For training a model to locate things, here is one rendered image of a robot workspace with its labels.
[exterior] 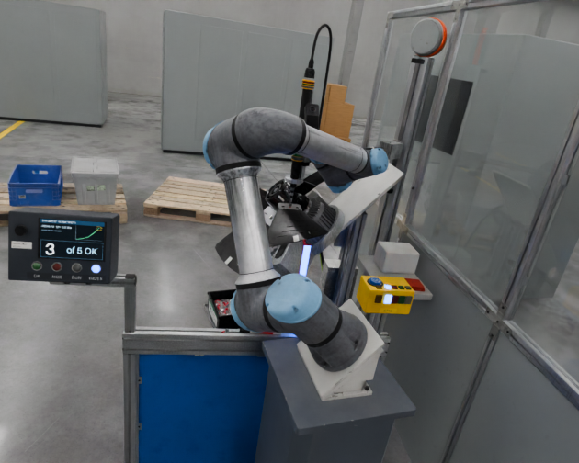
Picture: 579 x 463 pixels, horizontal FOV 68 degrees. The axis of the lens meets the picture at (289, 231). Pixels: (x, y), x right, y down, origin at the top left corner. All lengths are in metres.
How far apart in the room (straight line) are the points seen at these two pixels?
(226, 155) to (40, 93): 7.86
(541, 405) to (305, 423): 0.81
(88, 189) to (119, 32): 9.57
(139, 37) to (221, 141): 12.64
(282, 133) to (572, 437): 1.14
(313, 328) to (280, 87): 6.49
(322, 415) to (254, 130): 0.66
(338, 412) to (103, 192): 3.71
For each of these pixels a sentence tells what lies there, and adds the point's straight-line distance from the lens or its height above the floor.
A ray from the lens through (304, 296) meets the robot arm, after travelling 0.94.
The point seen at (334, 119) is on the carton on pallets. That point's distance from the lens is 9.81.
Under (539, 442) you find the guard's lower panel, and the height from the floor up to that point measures 0.77.
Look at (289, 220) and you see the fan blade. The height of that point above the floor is 1.18.
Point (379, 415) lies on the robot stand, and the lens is 1.10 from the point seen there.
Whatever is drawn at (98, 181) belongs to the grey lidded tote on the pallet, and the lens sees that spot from 4.42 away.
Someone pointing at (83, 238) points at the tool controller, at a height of 1.20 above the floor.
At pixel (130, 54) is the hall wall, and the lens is 13.70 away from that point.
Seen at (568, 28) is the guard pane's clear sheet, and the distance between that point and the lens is 1.67.
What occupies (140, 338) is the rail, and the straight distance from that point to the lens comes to 1.50.
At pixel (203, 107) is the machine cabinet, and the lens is 7.12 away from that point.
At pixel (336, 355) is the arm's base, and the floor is 1.11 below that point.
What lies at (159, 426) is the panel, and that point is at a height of 0.44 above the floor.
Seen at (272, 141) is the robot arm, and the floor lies 1.54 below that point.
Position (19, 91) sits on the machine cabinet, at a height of 0.50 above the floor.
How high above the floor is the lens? 1.74
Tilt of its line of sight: 22 degrees down
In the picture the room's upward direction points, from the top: 9 degrees clockwise
